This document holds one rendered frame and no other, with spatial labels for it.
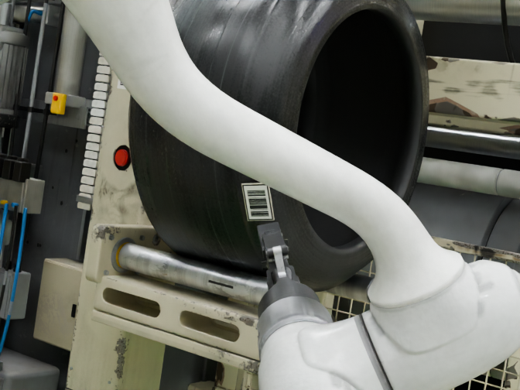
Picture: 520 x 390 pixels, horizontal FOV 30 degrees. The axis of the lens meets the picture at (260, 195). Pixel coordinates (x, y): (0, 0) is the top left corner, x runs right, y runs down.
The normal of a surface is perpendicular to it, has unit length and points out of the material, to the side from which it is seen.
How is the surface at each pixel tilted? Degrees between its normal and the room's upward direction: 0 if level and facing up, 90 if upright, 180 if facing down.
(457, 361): 111
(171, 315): 90
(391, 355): 85
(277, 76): 82
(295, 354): 37
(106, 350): 90
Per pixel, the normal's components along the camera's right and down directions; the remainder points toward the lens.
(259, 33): -0.25, -0.36
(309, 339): -0.32, -0.85
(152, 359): 0.80, 0.15
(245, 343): -0.58, -0.04
